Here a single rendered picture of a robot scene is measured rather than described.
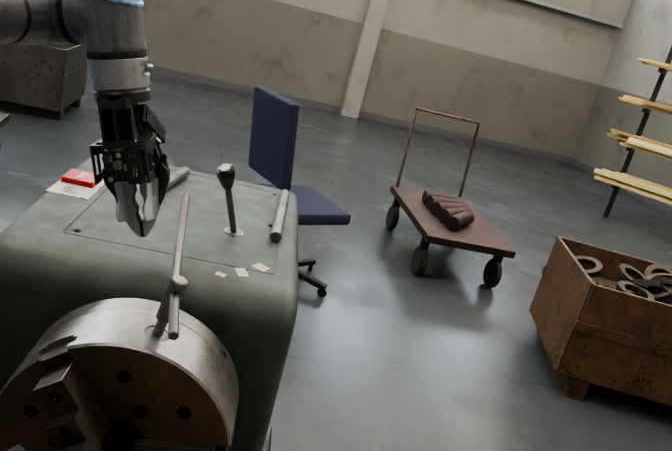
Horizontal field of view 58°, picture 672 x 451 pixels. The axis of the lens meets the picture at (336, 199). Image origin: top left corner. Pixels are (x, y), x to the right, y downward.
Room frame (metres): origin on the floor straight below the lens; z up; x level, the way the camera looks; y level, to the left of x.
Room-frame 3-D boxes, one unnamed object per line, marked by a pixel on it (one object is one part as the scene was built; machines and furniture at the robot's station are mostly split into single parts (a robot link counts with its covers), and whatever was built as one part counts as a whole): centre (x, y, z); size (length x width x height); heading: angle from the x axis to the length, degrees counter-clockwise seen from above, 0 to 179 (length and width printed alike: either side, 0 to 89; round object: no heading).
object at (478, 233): (4.78, -0.91, 0.54); 1.30 x 0.76 x 1.08; 15
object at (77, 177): (1.12, 0.50, 1.26); 0.06 x 0.06 x 0.02; 8
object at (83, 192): (1.09, 0.49, 1.23); 0.13 x 0.08 x 0.06; 8
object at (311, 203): (3.54, 0.25, 0.58); 0.67 x 0.64 x 1.15; 109
